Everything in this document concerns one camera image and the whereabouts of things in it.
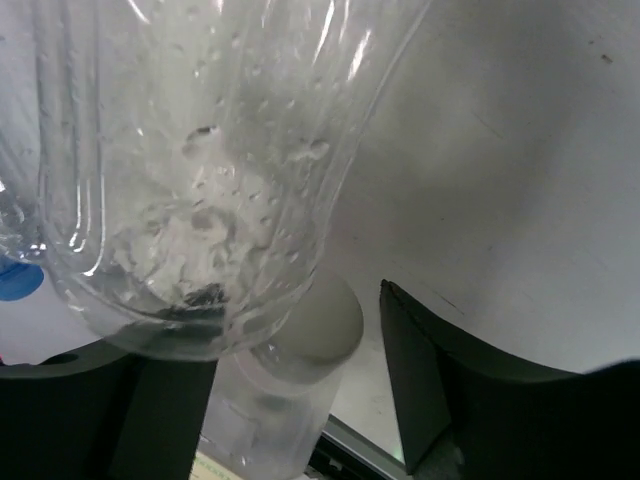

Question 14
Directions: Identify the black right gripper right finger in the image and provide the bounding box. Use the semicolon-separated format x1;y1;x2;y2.
379;281;639;479

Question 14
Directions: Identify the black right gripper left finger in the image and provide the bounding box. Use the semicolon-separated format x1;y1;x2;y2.
1;341;217;479

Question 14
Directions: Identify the clear crumpled bottle centre-left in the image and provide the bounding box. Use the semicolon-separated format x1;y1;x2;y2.
1;1;46;264

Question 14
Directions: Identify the blue label water bottle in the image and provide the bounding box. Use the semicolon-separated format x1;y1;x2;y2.
0;262;44;302

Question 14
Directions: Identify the clear crumpled bottle centre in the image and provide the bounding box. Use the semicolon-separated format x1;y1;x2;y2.
31;0;429;361

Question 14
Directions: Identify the square bottle yellow label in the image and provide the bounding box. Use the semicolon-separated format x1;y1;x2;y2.
191;270;364;480

